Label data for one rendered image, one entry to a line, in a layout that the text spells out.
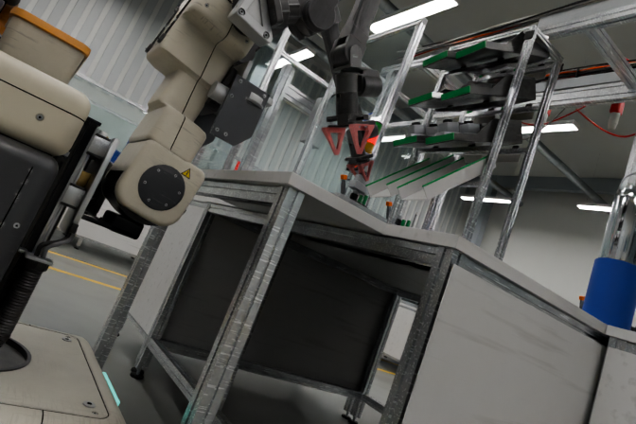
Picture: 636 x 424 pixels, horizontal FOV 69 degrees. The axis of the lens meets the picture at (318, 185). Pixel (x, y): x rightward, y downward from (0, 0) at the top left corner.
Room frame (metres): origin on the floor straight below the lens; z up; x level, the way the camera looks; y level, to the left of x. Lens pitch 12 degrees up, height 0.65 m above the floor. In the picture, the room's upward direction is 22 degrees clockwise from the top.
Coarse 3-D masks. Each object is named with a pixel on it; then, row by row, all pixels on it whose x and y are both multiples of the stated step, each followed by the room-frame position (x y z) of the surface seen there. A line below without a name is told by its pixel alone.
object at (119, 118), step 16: (80, 80) 5.63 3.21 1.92; (96, 96) 5.75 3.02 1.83; (112, 96) 5.84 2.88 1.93; (96, 112) 5.80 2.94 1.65; (112, 112) 5.89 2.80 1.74; (128, 112) 5.98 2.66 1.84; (144, 112) 6.07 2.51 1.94; (112, 128) 5.93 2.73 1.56; (128, 128) 6.02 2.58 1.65; (112, 160) 6.02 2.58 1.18; (192, 160) 6.53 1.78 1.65
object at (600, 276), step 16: (592, 272) 1.67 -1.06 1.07; (608, 272) 1.61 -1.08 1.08; (624, 272) 1.58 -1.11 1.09; (592, 288) 1.65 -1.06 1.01; (608, 288) 1.60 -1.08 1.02; (624, 288) 1.58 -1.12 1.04; (592, 304) 1.63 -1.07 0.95; (608, 304) 1.59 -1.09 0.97; (624, 304) 1.58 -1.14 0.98; (608, 320) 1.59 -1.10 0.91; (624, 320) 1.58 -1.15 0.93
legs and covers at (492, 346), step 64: (192, 256) 2.21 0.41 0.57; (320, 256) 2.58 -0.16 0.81; (448, 256) 0.99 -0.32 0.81; (192, 320) 2.33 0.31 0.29; (256, 320) 1.61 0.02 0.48; (320, 320) 2.71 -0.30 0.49; (384, 320) 2.93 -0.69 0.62; (448, 320) 1.00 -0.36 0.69; (512, 320) 1.11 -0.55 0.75; (192, 384) 1.76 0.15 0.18; (320, 384) 2.74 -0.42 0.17; (448, 384) 1.03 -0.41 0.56; (512, 384) 1.15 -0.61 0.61; (576, 384) 1.31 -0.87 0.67
